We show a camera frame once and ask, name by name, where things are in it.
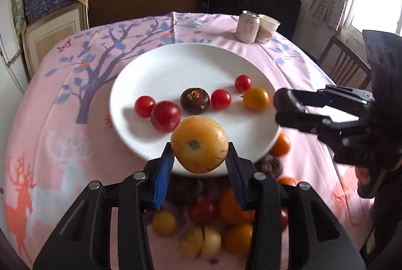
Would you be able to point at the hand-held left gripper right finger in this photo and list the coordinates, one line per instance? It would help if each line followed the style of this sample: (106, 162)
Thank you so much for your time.
(235, 177)

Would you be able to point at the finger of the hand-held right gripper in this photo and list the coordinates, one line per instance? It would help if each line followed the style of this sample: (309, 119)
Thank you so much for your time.
(289, 99)
(298, 120)

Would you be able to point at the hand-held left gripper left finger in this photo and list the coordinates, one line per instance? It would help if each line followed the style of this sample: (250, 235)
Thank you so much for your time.
(163, 177)

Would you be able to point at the large yellow tomato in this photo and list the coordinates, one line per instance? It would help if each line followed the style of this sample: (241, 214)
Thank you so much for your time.
(199, 144)

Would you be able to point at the white round plate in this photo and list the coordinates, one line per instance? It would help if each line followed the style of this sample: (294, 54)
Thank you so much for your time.
(176, 69)

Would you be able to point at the person's right hand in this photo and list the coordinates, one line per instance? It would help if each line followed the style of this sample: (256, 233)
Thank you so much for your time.
(361, 175)

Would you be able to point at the orange yellow cherry tomato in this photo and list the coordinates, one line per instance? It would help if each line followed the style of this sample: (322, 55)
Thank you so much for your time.
(256, 98)

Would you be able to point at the dark purple tomato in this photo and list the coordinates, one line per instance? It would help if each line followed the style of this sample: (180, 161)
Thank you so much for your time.
(270, 165)

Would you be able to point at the wooden chair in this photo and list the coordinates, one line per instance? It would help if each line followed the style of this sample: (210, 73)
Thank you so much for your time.
(344, 64)

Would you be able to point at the small red cherry tomato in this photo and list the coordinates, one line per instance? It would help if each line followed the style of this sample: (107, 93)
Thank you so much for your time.
(220, 99)
(144, 106)
(243, 83)

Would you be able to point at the large red tomato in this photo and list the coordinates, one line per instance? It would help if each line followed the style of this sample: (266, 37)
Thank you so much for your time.
(165, 116)

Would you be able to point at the white paper cup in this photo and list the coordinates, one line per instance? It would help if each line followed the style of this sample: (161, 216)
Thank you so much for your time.
(267, 28)

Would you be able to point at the pink drink can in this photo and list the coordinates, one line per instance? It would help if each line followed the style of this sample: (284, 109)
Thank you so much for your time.
(248, 27)

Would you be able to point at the dark brown tomato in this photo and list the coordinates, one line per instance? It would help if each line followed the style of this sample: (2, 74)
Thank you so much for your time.
(194, 100)

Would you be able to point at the black flat panel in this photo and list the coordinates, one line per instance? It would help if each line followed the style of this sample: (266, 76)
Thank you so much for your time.
(251, 3)

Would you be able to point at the pink printed tablecloth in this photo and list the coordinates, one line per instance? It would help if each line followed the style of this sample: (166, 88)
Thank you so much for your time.
(56, 138)

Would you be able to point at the brown board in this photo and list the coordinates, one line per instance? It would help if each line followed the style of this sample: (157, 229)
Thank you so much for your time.
(141, 3)

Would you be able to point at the wooden picture frame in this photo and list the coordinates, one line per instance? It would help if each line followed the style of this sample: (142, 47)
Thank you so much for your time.
(53, 34)

